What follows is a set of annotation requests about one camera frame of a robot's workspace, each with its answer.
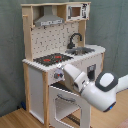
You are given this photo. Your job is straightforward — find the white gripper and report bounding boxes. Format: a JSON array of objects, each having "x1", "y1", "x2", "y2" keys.
[{"x1": 57, "y1": 64, "x2": 89, "y2": 93}]

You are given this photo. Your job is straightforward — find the white oven door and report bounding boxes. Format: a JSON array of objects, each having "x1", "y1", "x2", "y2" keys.
[{"x1": 49, "y1": 86, "x2": 91, "y2": 128}]

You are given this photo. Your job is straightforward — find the wooden toy kitchen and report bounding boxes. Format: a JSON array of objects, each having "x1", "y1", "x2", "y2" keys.
[{"x1": 22, "y1": 2, "x2": 105, "y2": 128}]

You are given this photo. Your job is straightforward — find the left red oven knob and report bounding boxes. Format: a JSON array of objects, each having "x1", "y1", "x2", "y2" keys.
[{"x1": 54, "y1": 73, "x2": 63, "y2": 79}]

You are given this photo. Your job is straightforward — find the grey toy sink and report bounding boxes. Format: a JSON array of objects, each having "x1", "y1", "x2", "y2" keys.
[{"x1": 65, "y1": 47, "x2": 95, "y2": 56}]

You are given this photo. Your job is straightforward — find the black toy faucet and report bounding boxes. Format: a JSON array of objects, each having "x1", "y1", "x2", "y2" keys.
[{"x1": 67, "y1": 32, "x2": 83, "y2": 50}]

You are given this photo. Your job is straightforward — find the black toy stovetop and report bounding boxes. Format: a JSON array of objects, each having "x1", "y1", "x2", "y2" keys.
[{"x1": 34, "y1": 53, "x2": 71, "y2": 67}]

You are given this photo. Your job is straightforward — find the toy microwave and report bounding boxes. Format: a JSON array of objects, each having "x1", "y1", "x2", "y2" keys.
[{"x1": 66, "y1": 3, "x2": 90, "y2": 21}]

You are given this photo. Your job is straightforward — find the grey range hood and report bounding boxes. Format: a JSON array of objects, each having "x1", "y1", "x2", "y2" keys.
[{"x1": 35, "y1": 5, "x2": 64, "y2": 27}]

